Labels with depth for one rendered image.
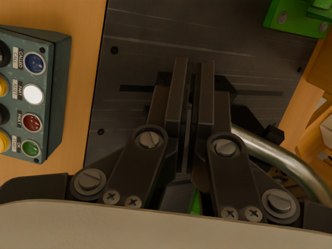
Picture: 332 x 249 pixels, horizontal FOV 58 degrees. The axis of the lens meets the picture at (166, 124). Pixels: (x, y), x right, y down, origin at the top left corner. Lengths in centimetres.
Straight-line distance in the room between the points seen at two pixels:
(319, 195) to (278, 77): 26
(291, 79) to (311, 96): 13
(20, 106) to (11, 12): 10
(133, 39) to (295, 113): 47
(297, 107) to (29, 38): 59
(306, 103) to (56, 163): 56
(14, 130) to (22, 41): 11
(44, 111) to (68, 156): 13
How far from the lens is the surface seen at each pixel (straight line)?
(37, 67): 34
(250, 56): 54
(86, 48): 40
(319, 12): 50
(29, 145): 38
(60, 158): 47
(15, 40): 34
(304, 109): 78
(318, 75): 70
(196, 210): 34
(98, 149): 47
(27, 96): 35
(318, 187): 45
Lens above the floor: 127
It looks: 47 degrees down
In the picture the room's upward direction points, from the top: 138 degrees clockwise
